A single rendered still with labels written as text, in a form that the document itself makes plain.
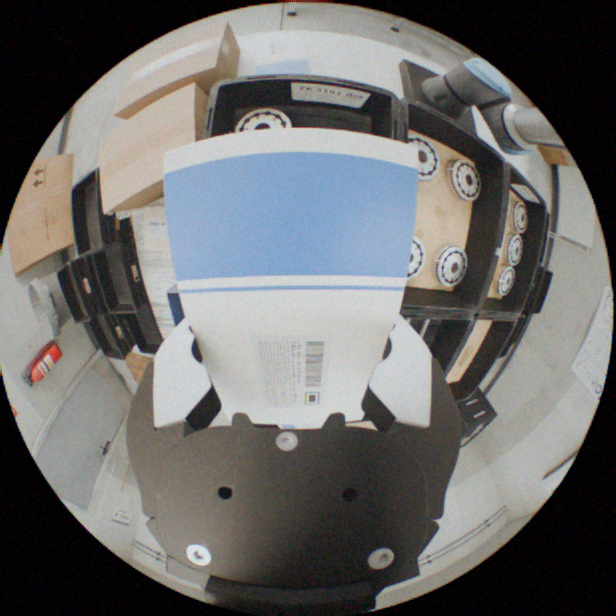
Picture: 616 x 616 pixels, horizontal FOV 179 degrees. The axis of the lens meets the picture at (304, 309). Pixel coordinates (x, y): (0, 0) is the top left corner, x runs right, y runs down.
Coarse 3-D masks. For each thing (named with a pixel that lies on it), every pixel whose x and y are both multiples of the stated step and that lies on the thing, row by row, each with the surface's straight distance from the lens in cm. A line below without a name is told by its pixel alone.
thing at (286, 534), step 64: (192, 448) 6; (256, 448) 6; (320, 448) 6; (384, 448) 6; (192, 512) 6; (256, 512) 5; (320, 512) 5; (384, 512) 6; (192, 576) 7; (256, 576) 6; (320, 576) 6; (384, 576) 6
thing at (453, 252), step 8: (448, 248) 50; (456, 248) 52; (448, 256) 50; (456, 256) 52; (464, 256) 54; (440, 264) 49; (464, 264) 55; (440, 272) 50; (464, 272) 56; (440, 280) 51; (448, 280) 53; (456, 280) 55
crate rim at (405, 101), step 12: (420, 108) 42; (432, 108) 44; (444, 120) 45; (468, 132) 48; (480, 144) 51; (504, 168) 57; (504, 180) 56; (504, 192) 55; (504, 204) 55; (492, 252) 53; (492, 264) 53; (480, 300) 54; (432, 312) 44; (444, 312) 46; (456, 312) 49; (468, 312) 52
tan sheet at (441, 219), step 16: (432, 144) 53; (448, 160) 55; (432, 192) 50; (448, 192) 53; (416, 208) 47; (432, 208) 50; (448, 208) 53; (464, 208) 57; (416, 224) 47; (432, 224) 50; (448, 224) 53; (464, 224) 57; (432, 240) 50; (448, 240) 54; (464, 240) 58; (432, 256) 51; (432, 288) 55; (448, 288) 58
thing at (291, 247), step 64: (192, 192) 10; (256, 192) 9; (320, 192) 9; (384, 192) 10; (192, 256) 10; (256, 256) 9; (320, 256) 9; (384, 256) 10; (192, 320) 12; (256, 320) 10; (320, 320) 10; (384, 320) 11; (256, 384) 14; (320, 384) 14
